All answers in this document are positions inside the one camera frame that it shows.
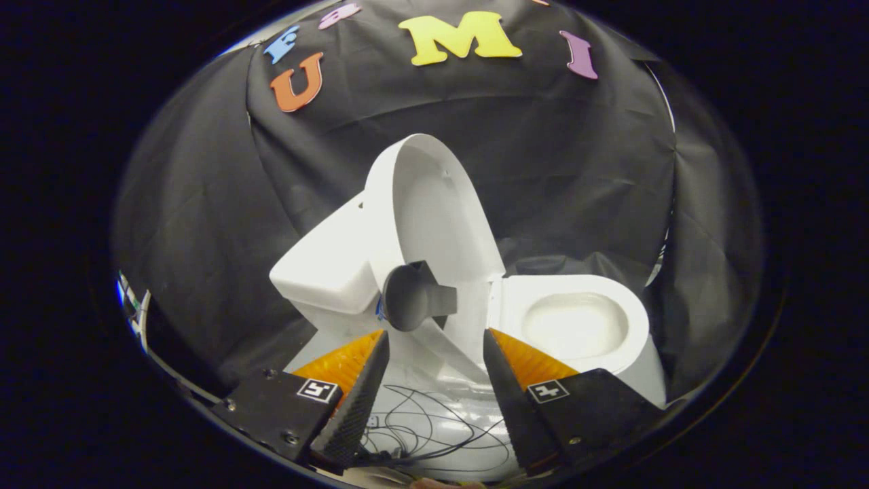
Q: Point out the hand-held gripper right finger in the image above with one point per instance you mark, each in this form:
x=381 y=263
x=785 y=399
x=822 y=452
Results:
x=516 y=414

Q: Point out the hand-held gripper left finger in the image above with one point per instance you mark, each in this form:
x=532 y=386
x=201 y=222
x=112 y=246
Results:
x=360 y=407

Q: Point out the white toilet tank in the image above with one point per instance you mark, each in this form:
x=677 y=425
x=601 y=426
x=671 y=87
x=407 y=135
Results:
x=326 y=272

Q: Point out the black backdrop cloth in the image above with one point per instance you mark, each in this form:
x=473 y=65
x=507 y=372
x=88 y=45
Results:
x=557 y=170

